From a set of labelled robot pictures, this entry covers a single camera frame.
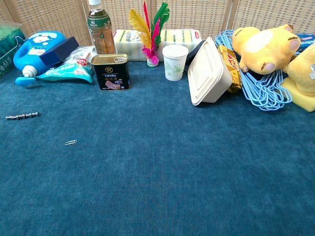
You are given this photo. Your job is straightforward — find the black bowl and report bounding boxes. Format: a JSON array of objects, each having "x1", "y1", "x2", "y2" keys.
[{"x1": 185, "y1": 44, "x2": 203, "y2": 66}]

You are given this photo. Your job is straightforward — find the yellow plush bear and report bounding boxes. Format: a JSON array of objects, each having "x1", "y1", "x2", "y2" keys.
[{"x1": 231, "y1": 24, "x2": 301, "y2": 75}]

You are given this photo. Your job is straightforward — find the blue velvet tablecloth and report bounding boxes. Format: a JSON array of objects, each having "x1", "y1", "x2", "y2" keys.
[{"x1": 0, "y1": 60, "x2": 315, "y2": 236}]

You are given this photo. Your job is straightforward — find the woven rattan folding screen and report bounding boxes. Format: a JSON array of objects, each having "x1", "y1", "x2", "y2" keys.
[{"x1": 0, "y1": 0, "x2": 315, "y2": 47}]

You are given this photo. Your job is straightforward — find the black luncheon meat can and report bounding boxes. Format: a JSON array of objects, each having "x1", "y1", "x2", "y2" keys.
[{"x1": 91, "y1": 53, "x2": 132, "y2": 92}]

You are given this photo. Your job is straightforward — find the packaged yellow sponges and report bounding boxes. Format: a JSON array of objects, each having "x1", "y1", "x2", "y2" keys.
[{"x1": 113, "y1": 29, "x2": 203, "y2": 62}]

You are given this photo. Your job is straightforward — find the blue detergent bottle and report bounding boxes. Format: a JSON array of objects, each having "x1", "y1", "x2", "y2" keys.
[{"x1": 13, "y1": 30, "x2": 67, "y2": 87}]

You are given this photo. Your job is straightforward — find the yellow plush toy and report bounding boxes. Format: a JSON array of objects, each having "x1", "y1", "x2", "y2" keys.
[{"x1": 286, "y1": 43, "x2": 315, "y2": 96}]

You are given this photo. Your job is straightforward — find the colourful feather shuttlecock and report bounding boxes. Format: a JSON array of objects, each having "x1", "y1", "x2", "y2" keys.
[{"x1": 128, "y1": 0, "x2": 171, "y2": 67}]

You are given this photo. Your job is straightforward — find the teal plastic snack bag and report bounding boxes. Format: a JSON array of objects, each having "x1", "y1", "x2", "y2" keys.
[{"x1": 34, "y1": 45, "x2": 97, "y2": 84}]

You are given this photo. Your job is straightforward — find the green tea bottle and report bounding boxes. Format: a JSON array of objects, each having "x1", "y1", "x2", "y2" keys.
[{"x1": 87, "y1": 0, "x2": 117, "y2": 55}]

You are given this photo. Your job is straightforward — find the bundle of blue hangers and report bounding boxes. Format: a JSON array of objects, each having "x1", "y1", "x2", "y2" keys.
[{"x1": 214, "y1": 29, "x2": 293, "y2": 112}]

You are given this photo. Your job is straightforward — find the yellow snack packet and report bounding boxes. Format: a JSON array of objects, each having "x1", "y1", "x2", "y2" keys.
[{"x1": 217, "y1": 44, "x2": 243, "y2": 94}]

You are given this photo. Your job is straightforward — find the white floral paper cup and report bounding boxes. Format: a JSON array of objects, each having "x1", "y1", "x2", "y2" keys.
[{"x1": 162, "y1": 44, "x2": 189, "y2": 82}]

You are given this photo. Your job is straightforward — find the yellow foam sponge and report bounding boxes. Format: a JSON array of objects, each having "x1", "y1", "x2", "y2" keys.
[{"x1": 281, "y1": 76, "x2": 315, "y2": 113}]

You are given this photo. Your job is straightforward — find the green tissue box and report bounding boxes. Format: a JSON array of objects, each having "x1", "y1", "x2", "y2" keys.
[{"x1": 0, "y1": 21, "x2": 27, "y2": 80}]

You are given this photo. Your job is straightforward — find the beige lidded food container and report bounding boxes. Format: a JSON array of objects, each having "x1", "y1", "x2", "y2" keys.
[{"x1": 187, "y1": 36, "x2": 233, "y2": 106}]

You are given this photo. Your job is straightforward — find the dark blue rectangular box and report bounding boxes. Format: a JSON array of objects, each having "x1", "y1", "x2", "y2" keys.
[{"x1": 39, "y1": 36, "x2": 80, "y2": 66}]

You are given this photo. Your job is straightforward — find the blue tissue pack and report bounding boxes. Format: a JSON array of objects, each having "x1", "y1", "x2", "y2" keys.
[{"x1": 295, "y1": 33, "x2": 315, "y2": 54}]

